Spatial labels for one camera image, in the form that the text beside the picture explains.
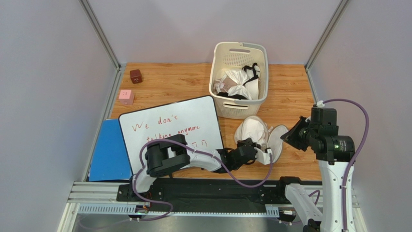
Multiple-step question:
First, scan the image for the white mesh laundry bag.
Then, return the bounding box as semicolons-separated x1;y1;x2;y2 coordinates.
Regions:
234;115;290;155

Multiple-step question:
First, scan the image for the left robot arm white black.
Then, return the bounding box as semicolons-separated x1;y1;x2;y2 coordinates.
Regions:
132;134;260;193

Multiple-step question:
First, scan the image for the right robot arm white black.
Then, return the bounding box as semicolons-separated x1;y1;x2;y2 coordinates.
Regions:
281;106;356;232

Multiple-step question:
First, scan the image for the black and white bra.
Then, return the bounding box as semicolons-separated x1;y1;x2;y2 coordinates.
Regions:
242;63;261;100

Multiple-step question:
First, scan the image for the cream plastic laundry basket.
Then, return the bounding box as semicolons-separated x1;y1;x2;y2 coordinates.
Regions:
209;42;269;119

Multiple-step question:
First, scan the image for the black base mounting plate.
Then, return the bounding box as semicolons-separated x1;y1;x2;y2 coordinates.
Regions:
116;177;323;214

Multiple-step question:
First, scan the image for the whiteboard with red writing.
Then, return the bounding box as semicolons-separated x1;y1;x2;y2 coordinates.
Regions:
118;96;224;174

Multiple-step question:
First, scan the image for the white garment in basket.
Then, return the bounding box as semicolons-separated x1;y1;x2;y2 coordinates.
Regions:
212;68;251;100

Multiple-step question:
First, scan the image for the pink cube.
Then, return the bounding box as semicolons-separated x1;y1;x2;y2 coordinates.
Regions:
118;89;134;105

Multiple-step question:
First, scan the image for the brown cube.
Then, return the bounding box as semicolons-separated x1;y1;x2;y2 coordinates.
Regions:
130;69;143;84

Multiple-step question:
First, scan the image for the blue folder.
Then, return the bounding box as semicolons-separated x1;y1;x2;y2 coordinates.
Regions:
88;119;132;182

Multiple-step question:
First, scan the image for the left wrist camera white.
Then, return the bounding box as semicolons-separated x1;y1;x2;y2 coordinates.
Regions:
255;148;274;165

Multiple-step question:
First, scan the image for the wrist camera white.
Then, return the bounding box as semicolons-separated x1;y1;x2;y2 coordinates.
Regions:
313;100;325;108
255;148;274;165

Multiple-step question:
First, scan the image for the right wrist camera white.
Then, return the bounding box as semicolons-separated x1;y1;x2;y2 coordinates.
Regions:
313;100;325;108

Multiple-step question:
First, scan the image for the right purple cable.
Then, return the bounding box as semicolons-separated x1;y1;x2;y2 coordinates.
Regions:
322;99;370;232

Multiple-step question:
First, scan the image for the aluminium rail frame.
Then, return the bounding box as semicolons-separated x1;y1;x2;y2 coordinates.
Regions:
56;181;368;232

